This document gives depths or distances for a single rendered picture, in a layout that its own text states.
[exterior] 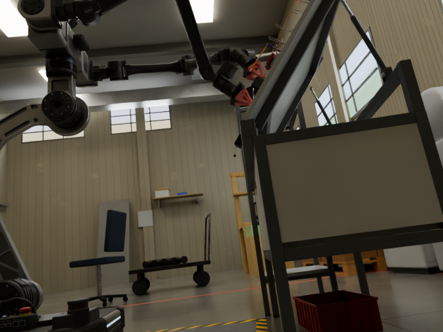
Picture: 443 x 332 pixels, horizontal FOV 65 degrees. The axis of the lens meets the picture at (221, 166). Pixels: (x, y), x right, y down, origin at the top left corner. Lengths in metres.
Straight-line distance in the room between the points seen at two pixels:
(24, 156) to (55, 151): 0.95
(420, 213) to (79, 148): 11.56
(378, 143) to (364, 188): 0.16
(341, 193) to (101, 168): 10.96
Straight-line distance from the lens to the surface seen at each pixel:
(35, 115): 1.86
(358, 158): 1.27
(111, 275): 10.62
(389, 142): 1.32
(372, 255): 4.71
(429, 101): 3.29
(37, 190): 12.41
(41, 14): 1.65
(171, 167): 11.49
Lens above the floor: 0.40
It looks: 14 degrees up
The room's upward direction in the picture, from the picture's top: 7 degrees counter-clockwise
